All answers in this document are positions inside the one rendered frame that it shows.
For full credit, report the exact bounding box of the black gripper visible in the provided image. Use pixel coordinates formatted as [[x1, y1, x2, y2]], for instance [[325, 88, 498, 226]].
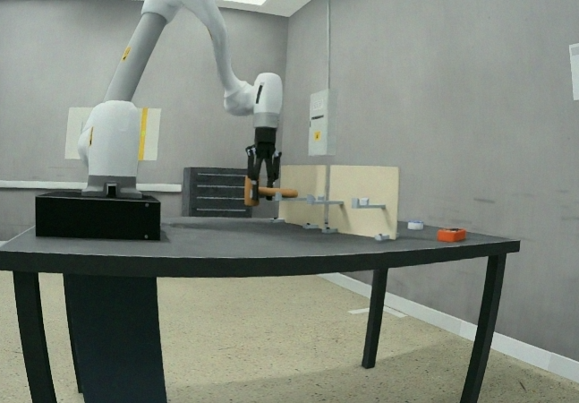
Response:
[[246, 128, 282, 201]]

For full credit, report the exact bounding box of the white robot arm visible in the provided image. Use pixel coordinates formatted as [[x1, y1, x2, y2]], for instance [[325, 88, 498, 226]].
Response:
[[78, 0, 283, 198]]

